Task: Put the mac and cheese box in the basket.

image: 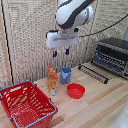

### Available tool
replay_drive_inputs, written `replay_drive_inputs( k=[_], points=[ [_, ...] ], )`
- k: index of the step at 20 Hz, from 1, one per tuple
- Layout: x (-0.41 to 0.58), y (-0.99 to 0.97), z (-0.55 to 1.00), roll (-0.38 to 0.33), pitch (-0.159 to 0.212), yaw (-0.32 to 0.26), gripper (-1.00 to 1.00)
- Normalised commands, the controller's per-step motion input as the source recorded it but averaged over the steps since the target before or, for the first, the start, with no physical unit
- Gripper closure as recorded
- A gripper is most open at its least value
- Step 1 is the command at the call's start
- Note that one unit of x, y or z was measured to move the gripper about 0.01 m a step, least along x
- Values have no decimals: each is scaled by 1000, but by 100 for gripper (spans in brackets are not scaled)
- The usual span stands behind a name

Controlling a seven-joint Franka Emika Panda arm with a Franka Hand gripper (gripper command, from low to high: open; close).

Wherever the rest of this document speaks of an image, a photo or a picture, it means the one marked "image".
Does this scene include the red plastic bowl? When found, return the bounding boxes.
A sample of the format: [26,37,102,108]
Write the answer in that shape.
[66,83,86,100]

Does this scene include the orange mac and cheese carton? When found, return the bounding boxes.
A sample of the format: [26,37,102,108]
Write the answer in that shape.
[45,65,58,97]

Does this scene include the black toaster oven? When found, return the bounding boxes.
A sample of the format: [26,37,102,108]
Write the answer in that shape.
[90,37,128,80]

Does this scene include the red shopping basket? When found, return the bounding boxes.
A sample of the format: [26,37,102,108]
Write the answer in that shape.
[0,80,59,128]

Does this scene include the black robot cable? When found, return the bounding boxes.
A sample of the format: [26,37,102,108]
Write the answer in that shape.
[79,12,128,38]

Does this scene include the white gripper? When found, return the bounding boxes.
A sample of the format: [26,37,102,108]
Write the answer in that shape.
[45,28,81,58]

